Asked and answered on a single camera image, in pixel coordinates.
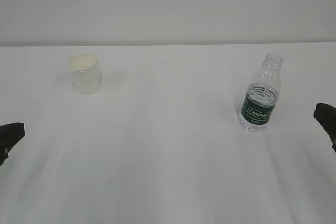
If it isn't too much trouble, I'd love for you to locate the white paper cup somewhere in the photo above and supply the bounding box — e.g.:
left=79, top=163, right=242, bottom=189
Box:
left=68, top=53, right=101, bottom=95

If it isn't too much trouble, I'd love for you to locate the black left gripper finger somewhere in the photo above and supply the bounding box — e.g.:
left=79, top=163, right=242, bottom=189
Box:
left=0, top=122, right=25, bottom=166

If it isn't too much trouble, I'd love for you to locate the clear green-label water bottle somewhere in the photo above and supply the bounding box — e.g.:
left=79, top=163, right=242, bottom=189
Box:
left=239, top=53, right=283, bottom=132

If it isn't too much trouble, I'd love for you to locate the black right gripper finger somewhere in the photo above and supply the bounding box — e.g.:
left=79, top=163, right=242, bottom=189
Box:
left=313, top=103, right=336, bottom=150

